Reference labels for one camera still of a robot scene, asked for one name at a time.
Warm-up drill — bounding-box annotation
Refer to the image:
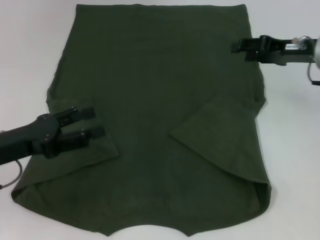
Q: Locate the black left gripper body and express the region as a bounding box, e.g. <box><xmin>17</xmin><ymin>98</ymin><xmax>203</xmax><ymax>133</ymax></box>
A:
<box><xmin>0</xmin><ymin>114</ymin><xmax>61</xmax><ymax>166</ymax></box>

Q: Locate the dark green shirt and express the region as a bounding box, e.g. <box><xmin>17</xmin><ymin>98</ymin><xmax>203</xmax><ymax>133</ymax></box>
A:
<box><xmin>10</xmin><ymin>3</ymin><xmax>272</xmax><ymax>223</ymax></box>

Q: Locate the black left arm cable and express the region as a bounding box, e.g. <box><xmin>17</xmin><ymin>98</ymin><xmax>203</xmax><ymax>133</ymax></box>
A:
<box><xmin>0</xmin><ymin>159</ymin><xmax>24</xmax><ymax>190</ymax></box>

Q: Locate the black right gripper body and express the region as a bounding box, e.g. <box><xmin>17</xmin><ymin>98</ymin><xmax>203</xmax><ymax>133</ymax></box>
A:
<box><xmin>259</xmin><ymin>35</ymin><xmax>312</xmax><ymax>66</ymax></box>

